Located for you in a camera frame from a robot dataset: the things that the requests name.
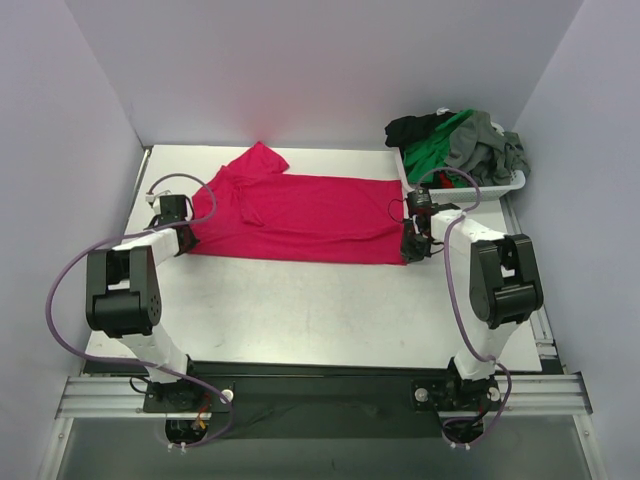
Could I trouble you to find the aluminium frame rail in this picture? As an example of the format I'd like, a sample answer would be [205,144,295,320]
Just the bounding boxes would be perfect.
[56,374,593,419]

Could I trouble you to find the black t-shirt in basket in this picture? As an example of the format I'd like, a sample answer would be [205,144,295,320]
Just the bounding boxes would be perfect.
[384,111,454,148]

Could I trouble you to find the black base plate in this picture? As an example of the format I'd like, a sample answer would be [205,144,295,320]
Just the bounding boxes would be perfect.
[143,362,501,443]

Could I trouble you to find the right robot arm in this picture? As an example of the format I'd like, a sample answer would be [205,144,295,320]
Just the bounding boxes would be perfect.
[400,188,544,408]

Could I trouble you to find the white plastic laundry basket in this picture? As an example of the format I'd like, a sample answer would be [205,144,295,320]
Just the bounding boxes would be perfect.
[392,120,529,202]

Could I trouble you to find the red t-shirt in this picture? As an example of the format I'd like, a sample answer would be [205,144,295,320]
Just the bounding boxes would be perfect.
[192,143,404,265]

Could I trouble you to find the grey t-shirt in basket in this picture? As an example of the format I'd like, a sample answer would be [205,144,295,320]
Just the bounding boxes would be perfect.
[445,111,531,186]

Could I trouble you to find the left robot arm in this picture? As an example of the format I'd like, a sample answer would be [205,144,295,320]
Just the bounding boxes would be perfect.
[86,194,203,412]

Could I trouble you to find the green t-shirt in basket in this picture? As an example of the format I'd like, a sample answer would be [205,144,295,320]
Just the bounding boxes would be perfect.
[403,109,474,184]

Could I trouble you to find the red garment in basket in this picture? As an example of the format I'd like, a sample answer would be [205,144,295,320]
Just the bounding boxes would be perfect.
[430,171,468,189]

